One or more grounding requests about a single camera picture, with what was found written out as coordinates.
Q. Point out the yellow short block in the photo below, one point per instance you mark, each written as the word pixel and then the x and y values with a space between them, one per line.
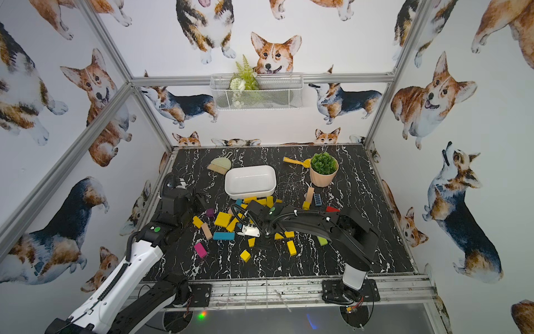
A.
pixel 291 248

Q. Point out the green hand brush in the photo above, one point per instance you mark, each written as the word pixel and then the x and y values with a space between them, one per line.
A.
pixel 220 165

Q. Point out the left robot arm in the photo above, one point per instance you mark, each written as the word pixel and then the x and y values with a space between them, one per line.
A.
pixel 106 310

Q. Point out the magenta block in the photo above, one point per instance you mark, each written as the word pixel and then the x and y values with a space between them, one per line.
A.
pixel 200 250

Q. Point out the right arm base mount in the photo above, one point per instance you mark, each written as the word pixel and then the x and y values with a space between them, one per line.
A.
pixel 336 292

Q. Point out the pink pot green plant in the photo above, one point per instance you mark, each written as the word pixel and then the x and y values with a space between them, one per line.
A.
pixel 323 169

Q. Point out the yellow toy shovel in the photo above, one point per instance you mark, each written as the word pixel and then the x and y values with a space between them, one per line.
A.
pixel 306 163

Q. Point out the white wire wall basket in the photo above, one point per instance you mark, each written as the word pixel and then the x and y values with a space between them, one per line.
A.
pixel 276 92

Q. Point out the teal long block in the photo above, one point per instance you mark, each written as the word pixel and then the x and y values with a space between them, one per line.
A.
pixel 224 236

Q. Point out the blue ladder block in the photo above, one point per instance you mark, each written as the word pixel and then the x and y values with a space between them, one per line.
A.
pixel 317 200

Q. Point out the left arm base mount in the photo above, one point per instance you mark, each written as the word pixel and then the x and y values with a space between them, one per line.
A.
pixel 197 295

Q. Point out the tall natural wood block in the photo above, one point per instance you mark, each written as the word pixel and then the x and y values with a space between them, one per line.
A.
pixel 309 196

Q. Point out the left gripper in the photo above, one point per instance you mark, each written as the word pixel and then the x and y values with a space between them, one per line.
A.
pixel 196 200

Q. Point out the yellow cube block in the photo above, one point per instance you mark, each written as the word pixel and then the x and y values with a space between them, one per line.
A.
pixel 245 256

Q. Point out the yellow flat square block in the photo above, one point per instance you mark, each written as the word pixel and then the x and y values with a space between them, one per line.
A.
pixel 223 219

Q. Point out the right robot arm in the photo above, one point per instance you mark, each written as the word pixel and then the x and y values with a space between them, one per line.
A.
pixel 347 231

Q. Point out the green fern with flower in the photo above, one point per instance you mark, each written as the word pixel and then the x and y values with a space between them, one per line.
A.
pixel 244 86

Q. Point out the green block left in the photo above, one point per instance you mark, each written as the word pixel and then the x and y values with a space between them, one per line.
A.
pixel 322 241

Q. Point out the white plastic tray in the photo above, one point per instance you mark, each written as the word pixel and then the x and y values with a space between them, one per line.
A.
pixel 251 181

